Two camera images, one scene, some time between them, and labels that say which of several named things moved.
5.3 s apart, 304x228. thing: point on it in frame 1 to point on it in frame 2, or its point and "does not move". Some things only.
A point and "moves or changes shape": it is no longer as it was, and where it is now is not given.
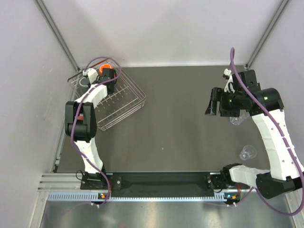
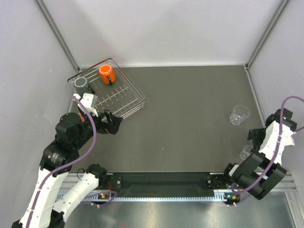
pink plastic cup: (80, 117) does not move
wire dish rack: (128, 98) does not move
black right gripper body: (229, 104) to (258, 135)
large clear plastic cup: (243, 115) does not move
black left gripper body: (113, 89) to (101, 127)
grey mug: (84, 82) moves or changes shape
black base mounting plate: (156, 184) does not move
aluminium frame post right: (282, 5) does not move
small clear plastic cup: (248, 152) does not move
